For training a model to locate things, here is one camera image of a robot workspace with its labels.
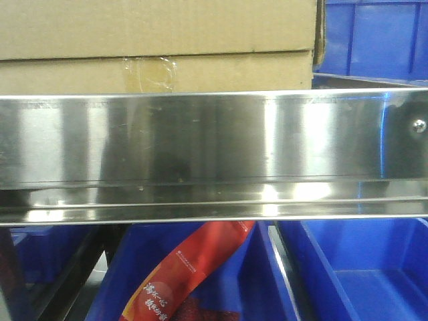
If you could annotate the brown cardboard carton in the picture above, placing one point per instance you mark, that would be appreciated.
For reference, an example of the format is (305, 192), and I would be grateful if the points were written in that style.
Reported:
(100, 47)

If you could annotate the blue bin lower middle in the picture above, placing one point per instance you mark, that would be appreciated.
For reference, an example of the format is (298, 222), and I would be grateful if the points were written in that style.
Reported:
(250, 282)

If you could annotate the blue bin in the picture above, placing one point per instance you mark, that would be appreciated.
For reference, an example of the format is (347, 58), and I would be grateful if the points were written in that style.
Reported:
(250, 282)
(378, 39)
(44, 251)
(362, 269)

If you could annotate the red snack package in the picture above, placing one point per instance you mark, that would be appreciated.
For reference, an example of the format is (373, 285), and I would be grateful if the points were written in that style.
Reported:
(169, 284)

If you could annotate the blue bin lower right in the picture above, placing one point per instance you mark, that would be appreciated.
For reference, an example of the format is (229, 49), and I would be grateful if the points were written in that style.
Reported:
(362, 269)

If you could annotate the blue bin lower left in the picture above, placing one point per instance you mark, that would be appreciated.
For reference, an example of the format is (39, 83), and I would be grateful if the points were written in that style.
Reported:
(44, 251)

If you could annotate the blue bin upper right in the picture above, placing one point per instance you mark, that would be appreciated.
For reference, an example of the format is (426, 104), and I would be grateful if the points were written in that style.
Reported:
(378, 39)

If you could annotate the stainless steel shelf rail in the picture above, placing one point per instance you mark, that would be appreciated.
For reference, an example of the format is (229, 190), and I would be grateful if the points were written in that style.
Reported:
(289, 155)

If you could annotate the black shelf frame bar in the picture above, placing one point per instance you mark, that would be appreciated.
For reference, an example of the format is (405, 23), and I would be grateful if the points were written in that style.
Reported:
(70, 295)

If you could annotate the shelf rail screw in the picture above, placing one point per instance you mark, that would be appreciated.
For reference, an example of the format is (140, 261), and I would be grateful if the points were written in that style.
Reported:
(419, 125)

